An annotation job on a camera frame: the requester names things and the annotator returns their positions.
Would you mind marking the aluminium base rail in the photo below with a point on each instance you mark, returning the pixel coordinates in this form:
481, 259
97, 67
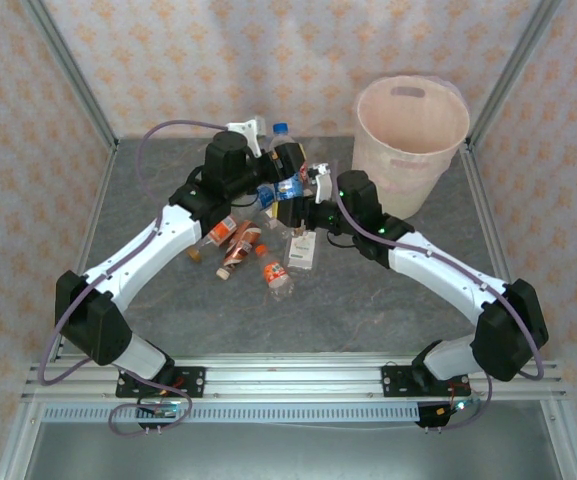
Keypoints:
293, 375

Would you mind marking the aluminium table side rail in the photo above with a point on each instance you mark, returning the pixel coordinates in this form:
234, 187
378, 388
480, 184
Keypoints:
99, 200
484, 200

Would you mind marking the white green label bottle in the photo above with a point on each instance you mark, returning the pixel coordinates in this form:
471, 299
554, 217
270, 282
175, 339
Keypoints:
302, 252

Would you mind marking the aluminium frame post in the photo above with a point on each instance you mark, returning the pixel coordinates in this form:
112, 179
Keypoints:
68, 70
513, 70

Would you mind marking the aluminium frame leg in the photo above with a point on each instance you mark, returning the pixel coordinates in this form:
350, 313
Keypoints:
563, 445
15, 445

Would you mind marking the small circuit board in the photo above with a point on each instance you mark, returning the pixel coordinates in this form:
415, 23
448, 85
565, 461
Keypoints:
455, 406
160, 410

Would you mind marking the blue cap water bottle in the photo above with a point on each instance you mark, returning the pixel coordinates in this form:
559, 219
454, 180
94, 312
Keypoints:
281, 130

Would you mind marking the pink plastic bin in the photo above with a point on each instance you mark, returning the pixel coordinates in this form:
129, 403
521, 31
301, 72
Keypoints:
408, 130

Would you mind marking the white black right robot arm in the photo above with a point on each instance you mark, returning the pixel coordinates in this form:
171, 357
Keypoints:
443, 270

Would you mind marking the brown cap orange label bottle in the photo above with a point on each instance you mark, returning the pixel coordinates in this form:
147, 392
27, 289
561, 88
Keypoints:
220, 232

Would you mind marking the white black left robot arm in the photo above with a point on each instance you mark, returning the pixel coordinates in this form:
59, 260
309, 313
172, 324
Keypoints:
138, 250

